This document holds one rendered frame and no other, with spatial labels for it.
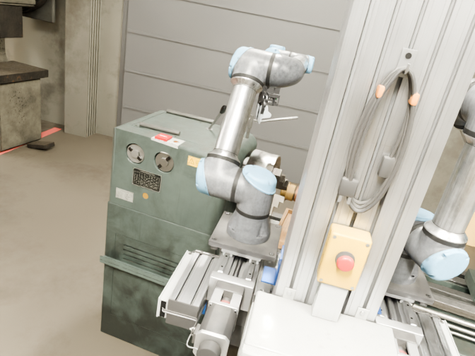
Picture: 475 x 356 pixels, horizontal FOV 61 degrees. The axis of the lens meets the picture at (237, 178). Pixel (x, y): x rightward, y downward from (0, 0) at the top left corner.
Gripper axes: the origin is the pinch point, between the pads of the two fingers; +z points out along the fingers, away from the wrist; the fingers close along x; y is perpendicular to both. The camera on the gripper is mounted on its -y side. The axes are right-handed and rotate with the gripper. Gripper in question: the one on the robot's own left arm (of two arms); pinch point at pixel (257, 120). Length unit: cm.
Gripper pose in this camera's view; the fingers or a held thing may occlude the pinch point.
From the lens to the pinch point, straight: 196.4
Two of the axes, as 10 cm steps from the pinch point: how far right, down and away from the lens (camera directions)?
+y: 9.5, 1.2, 2.9
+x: -2.4, -3.1, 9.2
